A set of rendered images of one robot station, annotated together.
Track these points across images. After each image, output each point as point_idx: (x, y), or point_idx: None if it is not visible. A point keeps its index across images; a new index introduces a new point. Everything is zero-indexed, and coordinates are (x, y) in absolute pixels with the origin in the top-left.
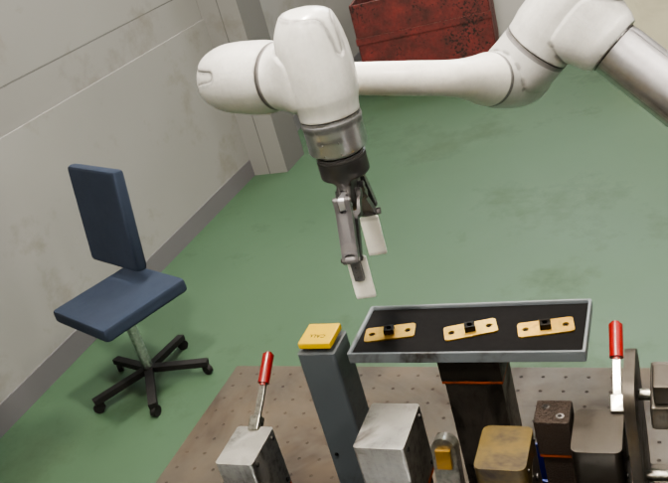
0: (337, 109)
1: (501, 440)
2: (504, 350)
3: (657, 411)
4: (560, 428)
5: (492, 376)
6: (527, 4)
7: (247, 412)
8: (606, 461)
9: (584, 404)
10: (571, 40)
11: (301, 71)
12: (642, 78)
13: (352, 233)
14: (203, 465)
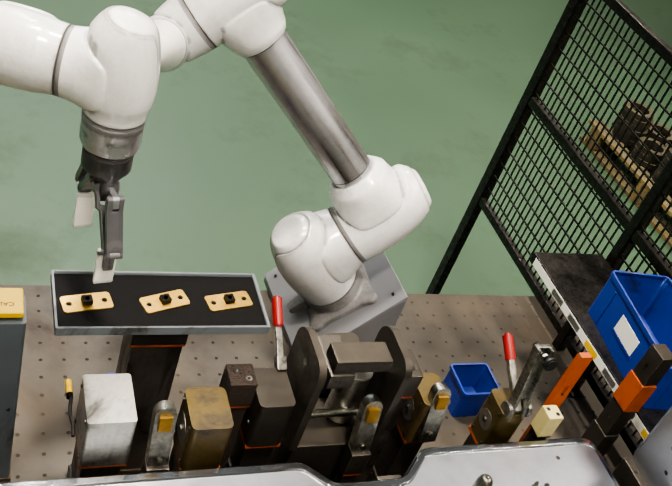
0: (139, 118)
1: (205, 401)
2: (204, 324)
3: (334, 378)
4: (249, 388)
5: (179, 341)
6: None
7: None
8: (284, 411)
9: None
10: (242, 32)
11: (126, 82)
12: (286, 78)
13: (121, 231)
14: None
